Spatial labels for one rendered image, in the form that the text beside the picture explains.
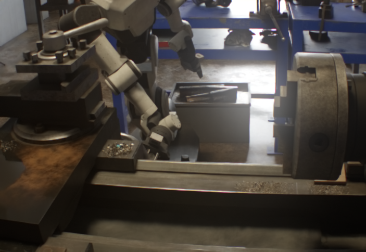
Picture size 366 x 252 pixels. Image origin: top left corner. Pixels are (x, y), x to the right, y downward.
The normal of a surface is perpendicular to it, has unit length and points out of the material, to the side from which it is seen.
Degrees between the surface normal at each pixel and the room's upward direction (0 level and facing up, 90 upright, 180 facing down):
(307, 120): 66
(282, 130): 56
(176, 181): 0
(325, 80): 33
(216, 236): 16
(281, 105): 116
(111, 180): 0
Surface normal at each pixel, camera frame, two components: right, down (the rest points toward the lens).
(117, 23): 0.05, 0.83
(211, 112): -0.11, 0.43
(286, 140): -0.16, -0.15
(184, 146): -0.04, -0.90
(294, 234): 0.17, -0.88
